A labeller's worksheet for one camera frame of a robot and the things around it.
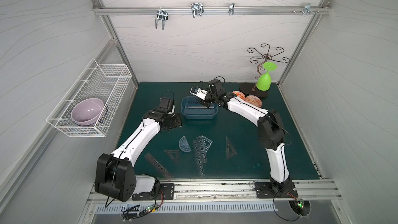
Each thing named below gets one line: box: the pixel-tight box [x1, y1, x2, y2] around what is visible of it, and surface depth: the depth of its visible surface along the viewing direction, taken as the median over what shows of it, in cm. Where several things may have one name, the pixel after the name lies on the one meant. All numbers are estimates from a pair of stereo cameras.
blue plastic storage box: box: [180, 95, 219, 120], surface depth 102 cm
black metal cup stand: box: [239, 43, 291, 98], surface depth 98 cm
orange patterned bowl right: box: [245, 94, 263, 108], surface depth 109 cm
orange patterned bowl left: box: [231, 90, 246, 101], surface depth 111 cm
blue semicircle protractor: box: [178, 135, 192, 152], surface depth 91 cm
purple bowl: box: [71, 98, 105, 127], surface depth 62 cm
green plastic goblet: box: [256, 61, 278, 92], surface depth 93 cm
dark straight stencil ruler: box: [144, 152, 173, 180], surface depth 84 cm
